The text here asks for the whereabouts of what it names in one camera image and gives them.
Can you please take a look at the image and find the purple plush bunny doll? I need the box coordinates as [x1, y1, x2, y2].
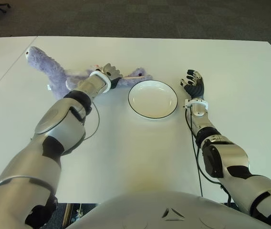
[25, 46, 153, 100]

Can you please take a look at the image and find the metal stand frame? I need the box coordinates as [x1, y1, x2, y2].
[63, 202, 101, 225]

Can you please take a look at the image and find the white plate with black rim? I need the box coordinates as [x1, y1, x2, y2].
[128, 80, 178, 120]

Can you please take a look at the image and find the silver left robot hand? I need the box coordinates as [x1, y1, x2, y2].
[96, 62, 124, 90]

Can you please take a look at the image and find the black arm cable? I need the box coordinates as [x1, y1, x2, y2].
[83, 104, 101, 141]
[185, 106, 233, 207]

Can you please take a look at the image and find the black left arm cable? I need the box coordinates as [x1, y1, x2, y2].
[83, 104, 101, 141]

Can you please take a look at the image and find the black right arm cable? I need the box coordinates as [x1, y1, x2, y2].
[185, 106, 233, 207]

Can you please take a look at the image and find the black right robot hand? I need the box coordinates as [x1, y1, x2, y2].
[180, 69, 206, 99]

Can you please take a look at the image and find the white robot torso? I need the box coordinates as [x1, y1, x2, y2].
[65, 189, 271, 229]

